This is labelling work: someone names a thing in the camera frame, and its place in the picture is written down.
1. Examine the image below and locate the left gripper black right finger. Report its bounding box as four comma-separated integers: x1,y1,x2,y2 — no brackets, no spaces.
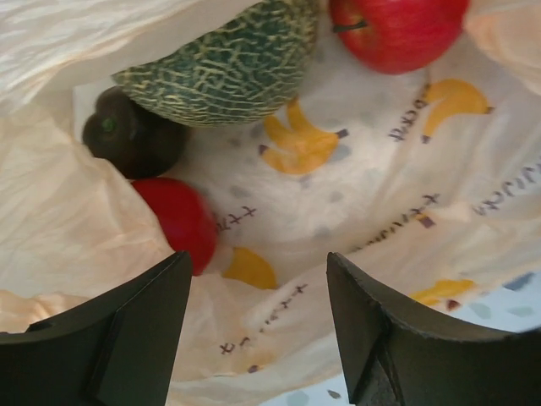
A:
326,253,540,406

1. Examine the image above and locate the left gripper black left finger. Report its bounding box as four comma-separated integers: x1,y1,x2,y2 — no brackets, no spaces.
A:
1,252,193,405

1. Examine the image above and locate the orange banana print plastic bag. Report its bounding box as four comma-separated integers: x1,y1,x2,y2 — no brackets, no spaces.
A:
1,1,540,405

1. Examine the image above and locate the dark purple mangosteen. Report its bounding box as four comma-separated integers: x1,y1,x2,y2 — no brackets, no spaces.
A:
82,86,191,179

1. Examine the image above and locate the green netted melon half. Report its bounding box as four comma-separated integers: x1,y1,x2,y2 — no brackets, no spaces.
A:
112,1,320,127

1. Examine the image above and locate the red apple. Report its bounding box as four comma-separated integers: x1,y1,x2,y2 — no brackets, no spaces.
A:
328,0,470,74

